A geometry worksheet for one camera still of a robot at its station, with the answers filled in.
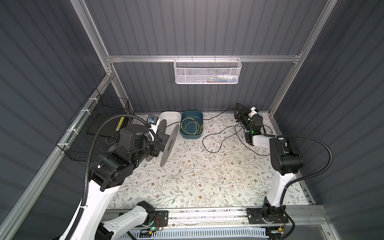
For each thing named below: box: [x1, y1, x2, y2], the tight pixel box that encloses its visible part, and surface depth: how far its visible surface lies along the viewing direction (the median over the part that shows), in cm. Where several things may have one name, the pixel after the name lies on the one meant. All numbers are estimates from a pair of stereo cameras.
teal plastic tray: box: [180, 110, 204, 139], surface depth 114 cm
